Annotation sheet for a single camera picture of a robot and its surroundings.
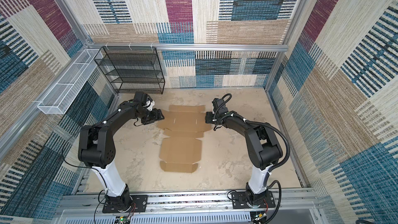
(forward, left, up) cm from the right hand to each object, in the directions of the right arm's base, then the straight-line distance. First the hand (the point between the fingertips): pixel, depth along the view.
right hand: (210, 119), depth 96 cm
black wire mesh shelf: (+36, +52, +13) cm, 65 cm away
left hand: (+1, +30, +3) cm, 31 cm away
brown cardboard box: (-16, +18, -7) cm, 25 cm away
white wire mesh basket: (-7, +69, +28) cm, 75 cm away
